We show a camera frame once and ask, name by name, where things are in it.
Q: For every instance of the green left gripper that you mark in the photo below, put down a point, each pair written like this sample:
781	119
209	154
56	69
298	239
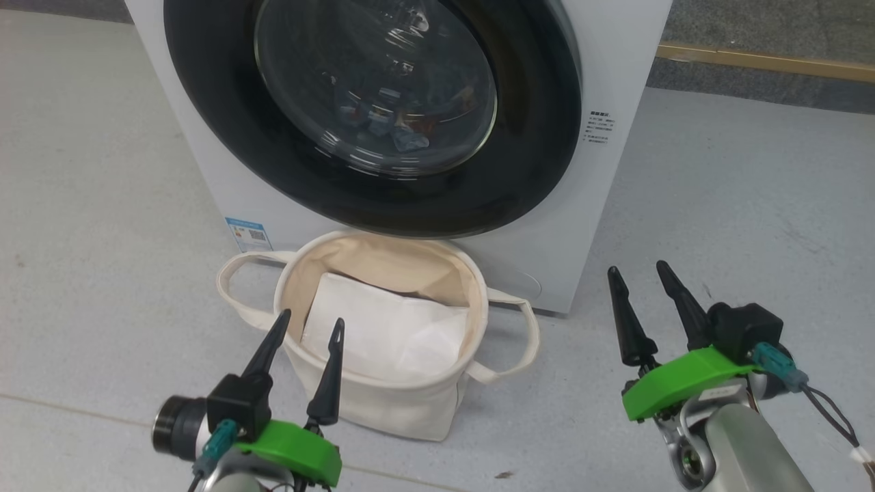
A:
301	451

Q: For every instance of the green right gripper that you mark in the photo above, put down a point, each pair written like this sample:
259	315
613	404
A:
683	383

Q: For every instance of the round black glass washer door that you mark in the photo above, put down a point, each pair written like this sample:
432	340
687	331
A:
225	123

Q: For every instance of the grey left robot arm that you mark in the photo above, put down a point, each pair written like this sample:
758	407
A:
176	425

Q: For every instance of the cream canvas laundry basket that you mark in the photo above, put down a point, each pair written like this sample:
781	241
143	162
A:
403	410

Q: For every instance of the white front-load washing machine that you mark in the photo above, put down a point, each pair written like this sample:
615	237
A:
615	205

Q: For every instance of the white cloth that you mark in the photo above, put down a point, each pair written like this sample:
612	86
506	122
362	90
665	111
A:
383	328

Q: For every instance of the blue energy label sticker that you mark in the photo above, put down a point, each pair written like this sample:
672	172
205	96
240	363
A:
249	234

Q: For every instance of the small printed text label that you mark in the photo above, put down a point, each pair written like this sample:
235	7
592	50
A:
598	128

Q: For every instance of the wooden floor strip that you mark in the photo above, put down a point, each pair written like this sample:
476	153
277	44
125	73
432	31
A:
765	61

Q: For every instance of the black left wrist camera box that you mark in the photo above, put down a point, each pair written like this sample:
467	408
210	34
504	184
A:
239	406

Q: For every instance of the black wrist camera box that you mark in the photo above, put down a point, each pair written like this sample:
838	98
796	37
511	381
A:
239	406
745	331

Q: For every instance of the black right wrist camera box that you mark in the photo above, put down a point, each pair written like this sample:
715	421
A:
745	331

